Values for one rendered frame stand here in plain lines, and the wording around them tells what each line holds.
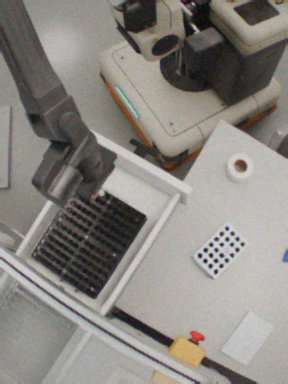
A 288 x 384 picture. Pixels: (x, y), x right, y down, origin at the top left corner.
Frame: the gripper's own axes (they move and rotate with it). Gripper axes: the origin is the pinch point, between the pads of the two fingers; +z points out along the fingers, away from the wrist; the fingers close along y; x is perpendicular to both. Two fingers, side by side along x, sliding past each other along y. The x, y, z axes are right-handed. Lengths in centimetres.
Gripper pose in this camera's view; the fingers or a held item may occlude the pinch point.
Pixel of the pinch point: (94, 185)
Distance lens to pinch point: 83.7
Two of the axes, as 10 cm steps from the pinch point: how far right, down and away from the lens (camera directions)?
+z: 0.1, 3.3, 9.4
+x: 8.6, 4.8, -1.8
